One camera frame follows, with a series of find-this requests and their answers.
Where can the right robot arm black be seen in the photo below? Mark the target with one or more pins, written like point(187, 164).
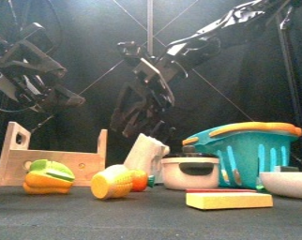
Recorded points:
point(240, 22)

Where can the yellow toy corn piece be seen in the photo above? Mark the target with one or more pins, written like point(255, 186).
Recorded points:
point(110, 184)

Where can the white cup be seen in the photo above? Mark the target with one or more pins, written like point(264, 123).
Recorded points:
point(145, 154)

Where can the black toy pot lid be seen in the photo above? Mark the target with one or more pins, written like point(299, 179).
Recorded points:
point(189, 151)

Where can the orange toy vegetable green stem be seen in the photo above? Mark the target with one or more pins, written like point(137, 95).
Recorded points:
point(140, 180)

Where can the wooden rack with holes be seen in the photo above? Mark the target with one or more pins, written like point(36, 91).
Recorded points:
point(40, 162)

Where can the orange and green toy pepper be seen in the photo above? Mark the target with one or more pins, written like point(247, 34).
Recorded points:
point(48, 178)

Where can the yellow block with red layer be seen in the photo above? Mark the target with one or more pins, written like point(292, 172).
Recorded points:
point(228, 199)

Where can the grey item in bowl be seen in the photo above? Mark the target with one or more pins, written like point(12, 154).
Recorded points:
point(285, 168)

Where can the white bowl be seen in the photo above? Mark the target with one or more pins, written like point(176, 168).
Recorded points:
point(287, 184)

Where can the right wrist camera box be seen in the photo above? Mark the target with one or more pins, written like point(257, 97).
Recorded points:
point(130, 50)

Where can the metal frame pole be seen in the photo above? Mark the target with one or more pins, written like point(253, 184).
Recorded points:
point(149, 28)

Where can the black frame post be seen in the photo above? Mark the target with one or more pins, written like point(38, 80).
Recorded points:
point(291, 78)

